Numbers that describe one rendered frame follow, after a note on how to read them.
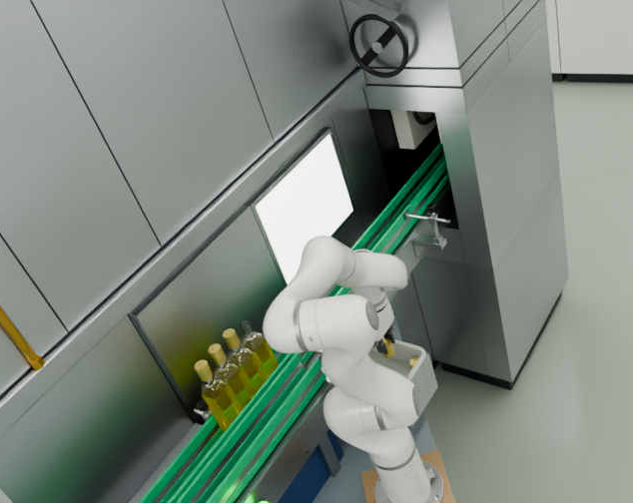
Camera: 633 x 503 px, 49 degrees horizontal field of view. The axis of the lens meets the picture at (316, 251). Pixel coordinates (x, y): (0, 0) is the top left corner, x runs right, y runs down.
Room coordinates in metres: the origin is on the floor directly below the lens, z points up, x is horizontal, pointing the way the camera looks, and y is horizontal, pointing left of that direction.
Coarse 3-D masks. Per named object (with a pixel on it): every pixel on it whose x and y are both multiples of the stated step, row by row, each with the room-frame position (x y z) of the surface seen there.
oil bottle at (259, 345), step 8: (256, 336) 1.43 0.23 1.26; (248, 344) 1.42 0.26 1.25; (256, 344) 1.41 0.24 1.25; (264, 344) 1.42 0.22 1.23; (256, 352) 1.40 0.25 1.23; (264, 352) 1.42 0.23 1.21; (272, 352) 1.43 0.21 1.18; (264, 360) 1.41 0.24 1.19; (272, 360) 1.42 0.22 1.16; (264, 368) 1.40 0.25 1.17; (272, 368) 1.42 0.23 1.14
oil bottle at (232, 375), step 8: (216, 368) 1.36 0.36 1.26; (232, 368) 1.35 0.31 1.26; (240, 368) 1.36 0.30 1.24; (216, 376) 1.35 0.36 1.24; (224, 376) 1.33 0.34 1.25; (232, 376) 1.34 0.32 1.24; (240, 376) 1.35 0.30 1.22; (232, 384) 1.33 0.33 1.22; (240, 384) 1.34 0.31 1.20; (248, 384) 1.36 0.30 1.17; (232, 392) 1.33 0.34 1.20; (240, 392) 1.33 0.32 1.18; (248, 392) 1.35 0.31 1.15; (240, 400) 1.33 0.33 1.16; (248, 400) 1.34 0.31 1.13
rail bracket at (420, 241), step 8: (432, 208) 1.83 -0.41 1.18; (408, 216) 1.91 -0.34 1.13; (416, 216) 1.89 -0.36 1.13; (424, 216) 1.87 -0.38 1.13; (432, 216) 1.84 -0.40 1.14; (432, 224) 1.84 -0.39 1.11; (416, 240) 1.89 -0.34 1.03; (424, 240) 1.88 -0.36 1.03; (432, 240) 1.86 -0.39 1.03; (440, 240) 1.84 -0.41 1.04; (416, 248) 1.90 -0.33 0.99; (432, 248) 1.84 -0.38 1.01; (440, 248) 1.82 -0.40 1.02; (416, 256) 1.89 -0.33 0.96
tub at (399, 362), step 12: (372, 348) 1.54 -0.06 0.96; (396, 348) 1.48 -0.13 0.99; (408, 348) 1.45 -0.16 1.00; (420, 348) 1.42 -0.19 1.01; (372, 360) 1.51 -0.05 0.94; (384, 360) 1.49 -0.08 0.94; (396, 360) 1.48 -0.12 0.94; (408, 360) 1.45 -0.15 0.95; (420, 360) 1.38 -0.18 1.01; (408, 372) 1.41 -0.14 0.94
